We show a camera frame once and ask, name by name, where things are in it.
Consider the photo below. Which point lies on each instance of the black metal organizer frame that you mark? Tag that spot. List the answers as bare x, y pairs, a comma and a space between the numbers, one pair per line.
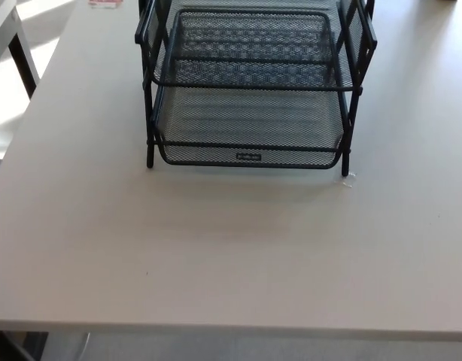
150, 159

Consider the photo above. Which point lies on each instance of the wide black mesh drawer tray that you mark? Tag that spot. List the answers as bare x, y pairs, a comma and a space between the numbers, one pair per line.
253, 73

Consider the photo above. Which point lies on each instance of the clear tape piece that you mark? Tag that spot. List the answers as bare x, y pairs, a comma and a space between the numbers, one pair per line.
349, 180

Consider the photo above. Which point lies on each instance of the red and white packet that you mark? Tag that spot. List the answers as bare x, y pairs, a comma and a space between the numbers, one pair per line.
105, 3

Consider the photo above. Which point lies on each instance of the silver metal desk leg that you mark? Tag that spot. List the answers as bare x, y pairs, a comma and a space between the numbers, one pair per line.
67, 347

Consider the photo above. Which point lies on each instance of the labelled black mesh tray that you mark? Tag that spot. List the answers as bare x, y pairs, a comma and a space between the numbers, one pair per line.
216, 154

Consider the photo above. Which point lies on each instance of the dark grey chair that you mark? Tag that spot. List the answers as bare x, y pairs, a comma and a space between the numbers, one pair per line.
13, 347

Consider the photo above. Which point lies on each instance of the small black mesh tray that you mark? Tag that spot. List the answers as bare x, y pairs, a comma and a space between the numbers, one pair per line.
253, 34

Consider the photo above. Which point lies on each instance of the white side table black legs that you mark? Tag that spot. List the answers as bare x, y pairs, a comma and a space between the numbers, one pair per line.
22, 64

